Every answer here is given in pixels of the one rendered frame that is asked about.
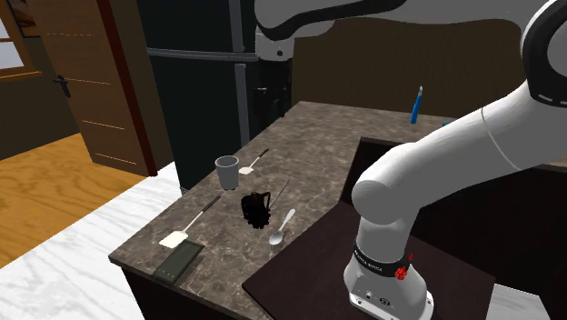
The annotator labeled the black refrigerator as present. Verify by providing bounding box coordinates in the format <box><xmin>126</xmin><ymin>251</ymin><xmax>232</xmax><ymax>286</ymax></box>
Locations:
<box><xmin>135</xmin><ymin>0</ymin><xmax>294</xmax><ymax>193</ymax></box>

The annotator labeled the grey cup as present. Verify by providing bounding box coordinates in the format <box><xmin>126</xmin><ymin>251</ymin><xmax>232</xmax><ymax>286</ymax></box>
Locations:
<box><xmin>214</xmin><ymin>155</ymin><xmax>241</xmax><ymax>191</ymax></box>

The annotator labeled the thin grey knife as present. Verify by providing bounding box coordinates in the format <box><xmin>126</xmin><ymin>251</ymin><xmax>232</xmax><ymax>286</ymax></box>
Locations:
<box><xmin>268</xmin><ymin>177</ymin><xmax>292</xmax><ymax>211</ymax></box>

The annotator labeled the black mug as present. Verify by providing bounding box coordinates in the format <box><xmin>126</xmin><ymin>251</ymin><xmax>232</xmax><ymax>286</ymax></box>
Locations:
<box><xmin>240</xmin><ymin>190</ymin><xmax>273</xmax><ymax>230</ymax></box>

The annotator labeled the silver spoon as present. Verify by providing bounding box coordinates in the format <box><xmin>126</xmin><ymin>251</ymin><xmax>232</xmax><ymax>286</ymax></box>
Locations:
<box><xmin>268</xmin><ymin>207</ymin><xmax>297</xmax><ymax>246</ymax></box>

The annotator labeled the brown wooden door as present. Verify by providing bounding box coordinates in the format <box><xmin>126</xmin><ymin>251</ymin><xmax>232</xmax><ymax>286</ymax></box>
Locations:
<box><xmin>25</xmin><ymin>0</ymin><xmax>174</xmax><ymax>178</ymax></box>

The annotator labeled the dark robot stand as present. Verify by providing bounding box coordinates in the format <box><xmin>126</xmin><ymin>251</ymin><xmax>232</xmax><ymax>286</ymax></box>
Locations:
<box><xmin>241</xmin><ymin>200</ymin><xmax>496</xmax><ymax>320</ymax></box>

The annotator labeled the dark green flat tablet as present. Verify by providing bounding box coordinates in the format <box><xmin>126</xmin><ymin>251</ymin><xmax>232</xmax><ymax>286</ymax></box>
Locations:
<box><xmin>152</xmin><ymin>240</ymin><xmax>205</xmax><ymax>286</ymax></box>

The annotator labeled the wooden framed window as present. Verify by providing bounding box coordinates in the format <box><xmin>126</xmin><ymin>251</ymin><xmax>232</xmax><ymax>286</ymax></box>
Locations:
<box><xmin>0</xmin><ymin>0</ymin><xmax>44</xmax><ymax>82</ymax></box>

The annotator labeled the small white spatula black handle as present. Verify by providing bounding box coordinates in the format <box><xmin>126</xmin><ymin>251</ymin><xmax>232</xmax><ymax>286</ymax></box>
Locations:
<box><xmin>238</xmin><ymin>147</ymin><xmax>271</xmax><ymax>175</ymax></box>

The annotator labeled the large white spatula black handle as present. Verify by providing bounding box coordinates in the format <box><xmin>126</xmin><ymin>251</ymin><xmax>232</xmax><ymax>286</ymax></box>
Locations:
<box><xmin>158</xmin><ymin>195</ymin><xmax>222</xmax><ymax>250</ymax></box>

